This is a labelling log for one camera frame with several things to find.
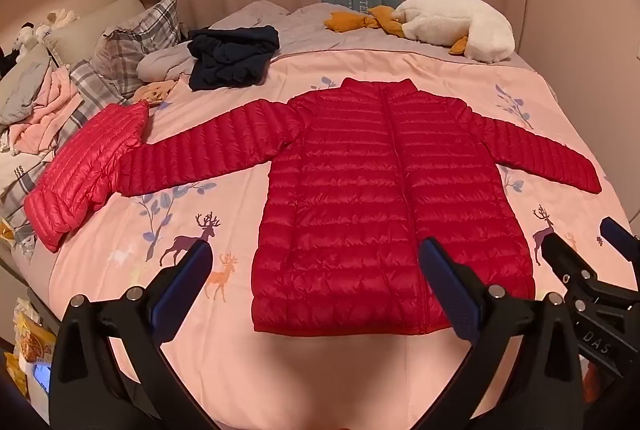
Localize yellow snack packet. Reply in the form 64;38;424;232
11;309;57;363

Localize navy fleece garment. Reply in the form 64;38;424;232
187;25;280;92

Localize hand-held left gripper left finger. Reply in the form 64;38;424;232
50;240;216;430

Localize pink deer print quilt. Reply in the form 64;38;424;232
47;46;633;430

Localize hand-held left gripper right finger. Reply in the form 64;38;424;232
419;239;587;430

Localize grey bed sheet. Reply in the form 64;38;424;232
202;0;521;71

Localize white goose plush toy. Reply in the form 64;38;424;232
324;0;516;64

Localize light pink garment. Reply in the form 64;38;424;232
7;65;81;156

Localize grey garment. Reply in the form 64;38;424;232
136;48;197;82

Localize red down jacket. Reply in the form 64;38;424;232
117;78;602;337

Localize small plush toys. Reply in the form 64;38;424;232
0;9;81;76

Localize pink folded down jacket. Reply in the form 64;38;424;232
23;100;151;253

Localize peach cloth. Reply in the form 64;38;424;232
131;79;178;107

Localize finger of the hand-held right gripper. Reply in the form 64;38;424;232
599;216;640;264
541;233;602;297

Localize grey plaid pillow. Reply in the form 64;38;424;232
94;0;190;84
47;59;132;153

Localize white printed cloth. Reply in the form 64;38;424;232
0;150;46;231

